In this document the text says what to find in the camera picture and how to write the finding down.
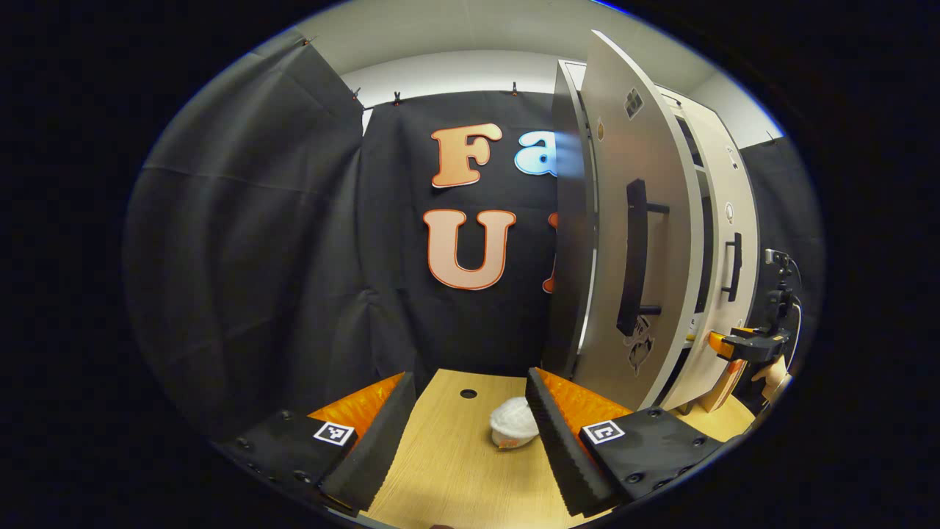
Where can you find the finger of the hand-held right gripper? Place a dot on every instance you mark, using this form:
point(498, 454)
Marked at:
point(734, 378)
point(720, 345)

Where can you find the white shoe cabinet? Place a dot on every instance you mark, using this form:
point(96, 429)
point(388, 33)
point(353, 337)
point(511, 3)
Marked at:
point(569, 220)

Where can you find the white textured round object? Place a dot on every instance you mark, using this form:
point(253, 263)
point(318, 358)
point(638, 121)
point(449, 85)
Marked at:
point(510, 419)

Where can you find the black backdrop cloth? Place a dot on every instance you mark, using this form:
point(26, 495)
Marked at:
point(257, 257)

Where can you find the white shoe cabinet door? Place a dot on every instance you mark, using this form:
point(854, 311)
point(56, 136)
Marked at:
point(734, 184)
point(609, 147)

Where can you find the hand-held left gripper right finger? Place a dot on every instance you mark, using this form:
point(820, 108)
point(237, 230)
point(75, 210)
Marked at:
point(565, 455)

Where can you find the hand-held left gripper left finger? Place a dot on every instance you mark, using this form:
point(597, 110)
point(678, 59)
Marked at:
point(374, 455)

